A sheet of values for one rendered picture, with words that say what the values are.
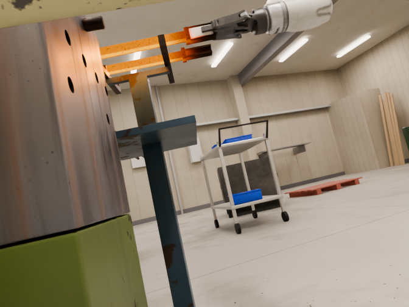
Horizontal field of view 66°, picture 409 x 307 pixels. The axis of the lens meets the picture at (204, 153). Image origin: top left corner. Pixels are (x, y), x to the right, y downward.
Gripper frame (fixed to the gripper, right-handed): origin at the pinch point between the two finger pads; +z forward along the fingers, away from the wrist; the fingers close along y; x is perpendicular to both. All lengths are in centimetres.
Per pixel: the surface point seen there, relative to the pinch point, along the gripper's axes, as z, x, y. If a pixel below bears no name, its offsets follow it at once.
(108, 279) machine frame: 27, -56, -43
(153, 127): 19.6, -27.7, -8.1
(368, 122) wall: -552, 45, 823
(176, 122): 13.1, -27.6, -8.3
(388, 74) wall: -643, 176, 805
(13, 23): 21, -35, -73
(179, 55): 7.5, -0.8, 10.2
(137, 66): 22.0, -1.5, 10.6
